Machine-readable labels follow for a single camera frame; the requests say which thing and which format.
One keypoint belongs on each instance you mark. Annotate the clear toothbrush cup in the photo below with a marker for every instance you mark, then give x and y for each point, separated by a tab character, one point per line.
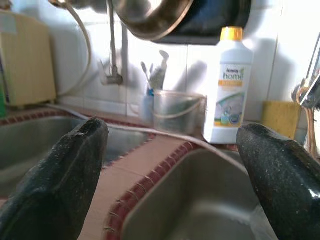
148	110

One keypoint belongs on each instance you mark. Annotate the blue white toothbrush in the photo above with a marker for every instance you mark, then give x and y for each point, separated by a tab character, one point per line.
147	75

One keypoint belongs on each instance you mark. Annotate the hanging steel bowl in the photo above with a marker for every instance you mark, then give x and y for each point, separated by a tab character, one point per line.
150	17

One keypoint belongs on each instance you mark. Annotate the beige water ionizer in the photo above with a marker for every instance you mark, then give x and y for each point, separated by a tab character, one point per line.
27	62

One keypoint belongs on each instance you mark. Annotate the steel sink basin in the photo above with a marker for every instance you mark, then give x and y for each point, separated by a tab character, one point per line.
37	140
195	200

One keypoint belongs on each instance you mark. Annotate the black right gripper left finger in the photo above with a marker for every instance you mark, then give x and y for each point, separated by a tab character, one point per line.
55	180

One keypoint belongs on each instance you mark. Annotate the white detergent bottle orange cap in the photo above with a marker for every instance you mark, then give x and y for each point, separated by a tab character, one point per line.
230	87

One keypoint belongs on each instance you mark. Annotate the clear plastic bucket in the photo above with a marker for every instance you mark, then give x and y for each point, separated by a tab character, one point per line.
175	112

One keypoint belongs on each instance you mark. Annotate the chrome sink faucet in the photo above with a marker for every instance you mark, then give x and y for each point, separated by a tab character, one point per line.
310	87

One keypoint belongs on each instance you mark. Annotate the dark blue tray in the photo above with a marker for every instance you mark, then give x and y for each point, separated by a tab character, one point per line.
212	20

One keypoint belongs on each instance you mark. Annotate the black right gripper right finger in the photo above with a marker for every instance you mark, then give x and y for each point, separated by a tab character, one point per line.
282	180

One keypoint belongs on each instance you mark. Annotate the steel wall tap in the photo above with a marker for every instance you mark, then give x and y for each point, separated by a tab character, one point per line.
113	50

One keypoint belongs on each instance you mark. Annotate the thick yellow sponge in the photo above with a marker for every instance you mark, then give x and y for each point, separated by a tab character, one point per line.
280	117

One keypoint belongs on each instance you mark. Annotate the green soap bottle blue cap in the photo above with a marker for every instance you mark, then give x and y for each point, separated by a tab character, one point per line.
2	100

